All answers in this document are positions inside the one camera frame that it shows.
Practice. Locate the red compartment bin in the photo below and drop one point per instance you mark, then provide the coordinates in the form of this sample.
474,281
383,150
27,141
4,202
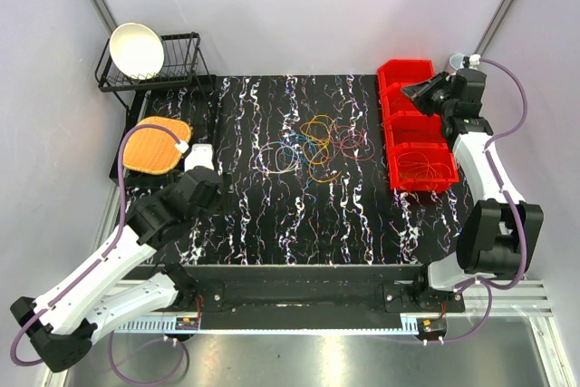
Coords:
418,157

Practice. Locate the white mug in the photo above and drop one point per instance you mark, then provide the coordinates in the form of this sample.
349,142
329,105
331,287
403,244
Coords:
458,61

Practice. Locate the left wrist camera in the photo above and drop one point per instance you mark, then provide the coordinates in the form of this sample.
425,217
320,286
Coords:
200,155

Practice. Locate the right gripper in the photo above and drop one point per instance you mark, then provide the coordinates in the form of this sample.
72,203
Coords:
419,93

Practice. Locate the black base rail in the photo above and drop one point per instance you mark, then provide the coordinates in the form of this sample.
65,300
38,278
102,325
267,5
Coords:
306,299

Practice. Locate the yellow woven basket tray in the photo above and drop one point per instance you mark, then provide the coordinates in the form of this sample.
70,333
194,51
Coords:
157,149

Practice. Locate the white bowl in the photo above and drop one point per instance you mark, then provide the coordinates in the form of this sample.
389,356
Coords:
137,51

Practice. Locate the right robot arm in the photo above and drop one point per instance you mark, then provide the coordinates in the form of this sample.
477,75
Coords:
497,242

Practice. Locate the black wire dish rack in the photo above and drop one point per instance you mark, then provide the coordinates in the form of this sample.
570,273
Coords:
184,87

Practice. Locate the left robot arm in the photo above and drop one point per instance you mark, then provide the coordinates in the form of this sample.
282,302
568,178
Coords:
65,322

